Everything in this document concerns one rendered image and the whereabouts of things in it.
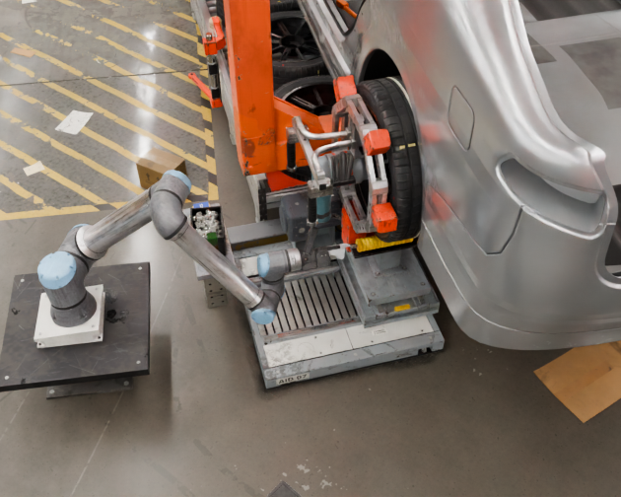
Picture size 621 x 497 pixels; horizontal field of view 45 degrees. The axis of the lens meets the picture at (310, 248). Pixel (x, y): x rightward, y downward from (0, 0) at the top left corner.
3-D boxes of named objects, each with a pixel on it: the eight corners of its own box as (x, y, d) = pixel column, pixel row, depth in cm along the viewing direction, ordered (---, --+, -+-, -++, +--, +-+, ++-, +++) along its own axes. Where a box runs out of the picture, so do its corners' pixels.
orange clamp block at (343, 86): (358, 97, 301) (354, 74, 301) (339, 100, 300) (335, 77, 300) (354, 100, 308) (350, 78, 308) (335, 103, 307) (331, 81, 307)
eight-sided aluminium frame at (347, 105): (381, 257, 307) (392, 153, 268) (367, 260, 306) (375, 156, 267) (343, 173, 343) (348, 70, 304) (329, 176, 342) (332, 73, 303)
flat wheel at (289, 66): (217, 67, 459) (213, 33, 442) (303, 32, 487) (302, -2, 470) (281, 118, 423) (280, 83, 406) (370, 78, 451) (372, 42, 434)
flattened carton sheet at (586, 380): (668, 365, 340) (670, 360, 338) (583, 424, 319) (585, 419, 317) (616, 321, 357) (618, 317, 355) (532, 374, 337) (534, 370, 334)
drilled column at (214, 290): (228, 304, 365) (221, 244, 335) (208, 308, 363) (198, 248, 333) (225, 288, 372) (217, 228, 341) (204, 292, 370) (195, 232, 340)
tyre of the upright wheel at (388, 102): (385, 113, 349) (422, 249, 335) (337, 121, 345) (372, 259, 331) (426, 42, 285) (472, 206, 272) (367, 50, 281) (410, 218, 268)
